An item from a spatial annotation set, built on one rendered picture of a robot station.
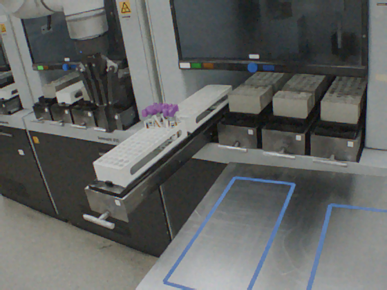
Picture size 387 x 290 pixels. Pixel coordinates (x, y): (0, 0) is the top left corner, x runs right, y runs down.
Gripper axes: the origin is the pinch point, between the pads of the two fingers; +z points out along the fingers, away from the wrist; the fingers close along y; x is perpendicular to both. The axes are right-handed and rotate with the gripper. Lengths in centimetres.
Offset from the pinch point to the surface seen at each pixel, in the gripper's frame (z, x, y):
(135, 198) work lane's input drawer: 19.2, 4.4, -6.9
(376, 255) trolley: 15, 9, -63
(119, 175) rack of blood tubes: 12.5, 5.0, -4.4
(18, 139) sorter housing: 39, -36, 118
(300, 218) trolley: 15, 3, -48
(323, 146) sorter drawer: 20, -36, -43
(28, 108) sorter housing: 24, -45, 113
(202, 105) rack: 11.1, -36.7, -3.5
